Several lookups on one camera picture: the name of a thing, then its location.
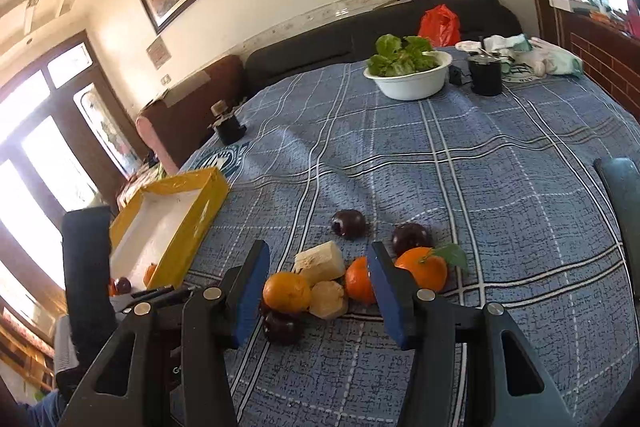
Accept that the person's blue trouser leg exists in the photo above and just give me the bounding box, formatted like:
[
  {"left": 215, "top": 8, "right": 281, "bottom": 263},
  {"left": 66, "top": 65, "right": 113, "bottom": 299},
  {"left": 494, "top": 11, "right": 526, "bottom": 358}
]
[{"left": 27, "top": 389, "right": 68, "bottom": 427}]

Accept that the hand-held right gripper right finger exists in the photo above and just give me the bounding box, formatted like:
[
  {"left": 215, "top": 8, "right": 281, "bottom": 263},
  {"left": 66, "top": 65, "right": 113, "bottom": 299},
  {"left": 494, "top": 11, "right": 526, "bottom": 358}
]
[{"left": 366, "top": 241, "right": 576, "bottom": 427}]

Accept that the blue plaid tablecloth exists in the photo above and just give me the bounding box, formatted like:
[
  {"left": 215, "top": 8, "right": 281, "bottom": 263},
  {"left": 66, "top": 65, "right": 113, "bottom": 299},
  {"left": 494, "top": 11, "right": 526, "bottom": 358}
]
[{"left": 170, "top": 47, "right": 640, "bottom": 427}]

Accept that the orange with green leaf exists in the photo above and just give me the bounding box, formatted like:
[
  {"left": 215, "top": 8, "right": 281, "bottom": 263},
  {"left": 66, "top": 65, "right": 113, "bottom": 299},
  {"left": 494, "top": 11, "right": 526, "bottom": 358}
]
[{"left": 394, "top": 243, "right": 469, "bottom": 294}]

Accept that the black device with cork knob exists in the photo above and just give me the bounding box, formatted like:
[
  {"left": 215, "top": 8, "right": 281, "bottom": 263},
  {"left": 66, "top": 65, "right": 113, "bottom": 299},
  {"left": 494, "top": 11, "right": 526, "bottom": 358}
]
[{"left": 209, "top": 99, "right": 247, "bottom": 145}]

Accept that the white and green cloth pile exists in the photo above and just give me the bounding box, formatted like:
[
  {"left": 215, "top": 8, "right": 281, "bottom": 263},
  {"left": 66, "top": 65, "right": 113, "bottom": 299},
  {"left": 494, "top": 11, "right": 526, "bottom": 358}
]
[{"left": 520, "top": 37, "right": 585, "bottom": 78}]

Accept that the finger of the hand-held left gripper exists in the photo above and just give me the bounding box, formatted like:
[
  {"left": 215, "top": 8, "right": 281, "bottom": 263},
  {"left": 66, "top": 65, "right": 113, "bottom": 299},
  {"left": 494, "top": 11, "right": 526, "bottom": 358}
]
[{"left": 111, "top": 284, "right": 201, "bottom": 314}]

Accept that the yellow cardboard box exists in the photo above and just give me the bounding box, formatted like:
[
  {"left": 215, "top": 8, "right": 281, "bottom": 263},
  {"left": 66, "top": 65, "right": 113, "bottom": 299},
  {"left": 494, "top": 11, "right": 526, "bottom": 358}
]
[{"left": 109, "top": 167, "right": 231, "bottom": 290}]

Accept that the chair backrest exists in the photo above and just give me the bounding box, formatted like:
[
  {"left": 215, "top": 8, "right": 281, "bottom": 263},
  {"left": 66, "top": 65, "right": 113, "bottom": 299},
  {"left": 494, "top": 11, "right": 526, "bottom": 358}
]
[{"left": 592, "top": 157, "right": 640, "bottom": 303}]

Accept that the white bowl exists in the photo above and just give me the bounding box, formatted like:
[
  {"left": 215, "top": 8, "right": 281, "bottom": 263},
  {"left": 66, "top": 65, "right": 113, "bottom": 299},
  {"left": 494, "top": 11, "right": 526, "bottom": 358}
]
[{"left": 363, "top": 51, "right": 453, "bottom": 102}]

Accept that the dark wooden glass door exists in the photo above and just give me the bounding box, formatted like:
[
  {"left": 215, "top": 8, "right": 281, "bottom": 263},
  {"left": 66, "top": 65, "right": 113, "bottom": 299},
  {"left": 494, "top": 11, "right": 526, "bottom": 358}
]
[{"left": 0, "top": 32, "right": 151, "bottom": 308}]

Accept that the green lettuce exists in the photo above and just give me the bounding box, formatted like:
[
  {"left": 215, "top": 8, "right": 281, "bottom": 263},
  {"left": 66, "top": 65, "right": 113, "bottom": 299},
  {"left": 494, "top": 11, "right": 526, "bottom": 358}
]
[{"left": 367, "top": 34, "right": 438, "bottom": 78}]

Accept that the red plastic bag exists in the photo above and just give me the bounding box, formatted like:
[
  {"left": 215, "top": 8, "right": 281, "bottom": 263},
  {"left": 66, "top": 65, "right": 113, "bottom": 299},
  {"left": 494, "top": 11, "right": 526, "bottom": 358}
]
[{"left": 417, "top": 4, "right": 462, "bottom": 48}]

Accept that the small wall notice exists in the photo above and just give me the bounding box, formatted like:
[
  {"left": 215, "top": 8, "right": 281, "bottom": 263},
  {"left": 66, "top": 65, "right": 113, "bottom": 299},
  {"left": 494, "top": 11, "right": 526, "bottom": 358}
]
[{"left": 146, "top": 38, "right": 173, "bottom": 70}]

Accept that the wooden chair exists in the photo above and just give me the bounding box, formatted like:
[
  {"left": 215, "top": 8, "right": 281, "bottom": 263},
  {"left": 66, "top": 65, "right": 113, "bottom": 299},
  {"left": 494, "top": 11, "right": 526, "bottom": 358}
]
[{"left": 0, "top": 297, "right": 56, "bottom": 388}]

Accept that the black sofa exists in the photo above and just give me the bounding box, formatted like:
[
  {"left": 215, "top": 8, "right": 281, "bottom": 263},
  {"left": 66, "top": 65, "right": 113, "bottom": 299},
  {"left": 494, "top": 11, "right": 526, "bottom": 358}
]
[{"left": 245, "top": 0, "right": 523, "bottom": 84}]

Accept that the pale peeled chunk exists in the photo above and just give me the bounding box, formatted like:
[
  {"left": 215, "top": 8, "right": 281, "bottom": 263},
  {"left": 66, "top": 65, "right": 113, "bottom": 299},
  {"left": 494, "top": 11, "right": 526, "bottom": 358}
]
[
  {"left": 307, "top": 280, "right": 349, "bottom": 320},
  {"left": 293, "top": 241, "right": 347, "bottom": 286}
]

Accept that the woven patterned cloth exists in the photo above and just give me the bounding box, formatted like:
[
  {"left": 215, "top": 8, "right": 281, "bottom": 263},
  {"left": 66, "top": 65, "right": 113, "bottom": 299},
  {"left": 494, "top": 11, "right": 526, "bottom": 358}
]
[{"left": 117, "top": 162, "right": 168, "bottom": 208}]

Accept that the black device with metal top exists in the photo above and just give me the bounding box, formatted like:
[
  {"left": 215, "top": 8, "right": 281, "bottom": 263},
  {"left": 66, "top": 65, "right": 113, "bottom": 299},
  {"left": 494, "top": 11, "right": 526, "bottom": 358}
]
[{"left": 467, "top": 49, "right": 503, "bottom": 96}]

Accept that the brown armchair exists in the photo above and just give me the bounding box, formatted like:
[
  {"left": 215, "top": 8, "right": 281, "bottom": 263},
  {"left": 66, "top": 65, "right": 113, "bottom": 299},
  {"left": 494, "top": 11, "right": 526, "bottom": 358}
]
[{"left": 136, "top": 54, "right": 246, "bottom": 175}]

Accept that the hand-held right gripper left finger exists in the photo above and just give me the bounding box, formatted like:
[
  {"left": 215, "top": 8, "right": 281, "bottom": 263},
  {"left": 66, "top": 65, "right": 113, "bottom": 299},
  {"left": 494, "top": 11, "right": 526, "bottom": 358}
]
[{"left": 60, "top": 239, "right": 271, "bottom": 427}]

